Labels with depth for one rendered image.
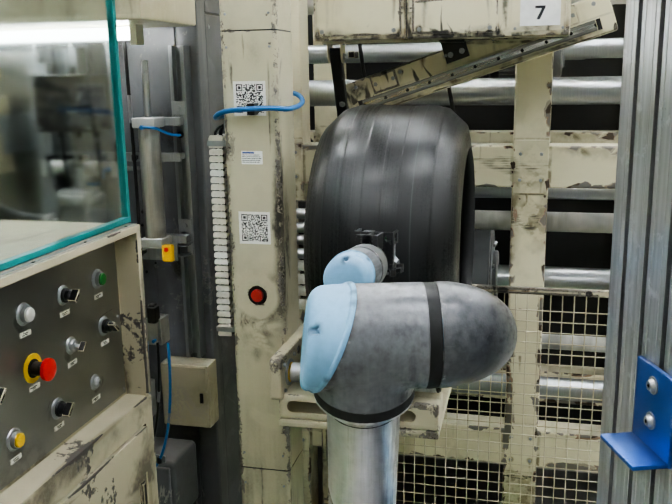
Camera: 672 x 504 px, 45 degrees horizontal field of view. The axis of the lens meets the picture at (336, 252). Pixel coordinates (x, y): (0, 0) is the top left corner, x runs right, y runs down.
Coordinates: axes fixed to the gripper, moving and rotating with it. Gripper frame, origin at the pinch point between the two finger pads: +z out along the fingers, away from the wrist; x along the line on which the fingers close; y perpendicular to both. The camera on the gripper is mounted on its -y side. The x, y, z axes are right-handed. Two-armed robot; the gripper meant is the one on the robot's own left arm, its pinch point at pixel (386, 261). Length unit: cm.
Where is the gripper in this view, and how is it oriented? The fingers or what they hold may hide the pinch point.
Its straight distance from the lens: 155.0
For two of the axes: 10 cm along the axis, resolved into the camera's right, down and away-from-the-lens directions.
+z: 2.4, -1.2, 9.6
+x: -9.7, -0.4, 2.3
